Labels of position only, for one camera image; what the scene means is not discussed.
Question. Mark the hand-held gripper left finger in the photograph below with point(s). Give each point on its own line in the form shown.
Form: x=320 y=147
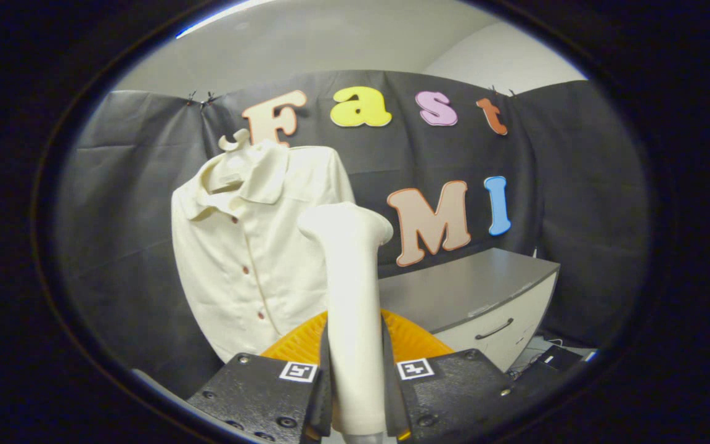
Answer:
x=256 y=394

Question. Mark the white cabinet with grey top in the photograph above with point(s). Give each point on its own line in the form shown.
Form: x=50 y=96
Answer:
x=453 y=290

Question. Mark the black box device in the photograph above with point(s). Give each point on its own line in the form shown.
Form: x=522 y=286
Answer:
x=558 y=357

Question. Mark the white clothes hanger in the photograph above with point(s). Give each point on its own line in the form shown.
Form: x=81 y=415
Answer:
x=235 y=143

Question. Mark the white garment steamer head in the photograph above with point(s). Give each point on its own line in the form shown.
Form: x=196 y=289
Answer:
x=355 y=308

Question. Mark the cream button-up shirt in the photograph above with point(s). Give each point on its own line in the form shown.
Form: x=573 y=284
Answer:
x=232 y=259

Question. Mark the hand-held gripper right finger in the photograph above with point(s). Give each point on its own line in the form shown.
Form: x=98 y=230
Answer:
x=453 y=388

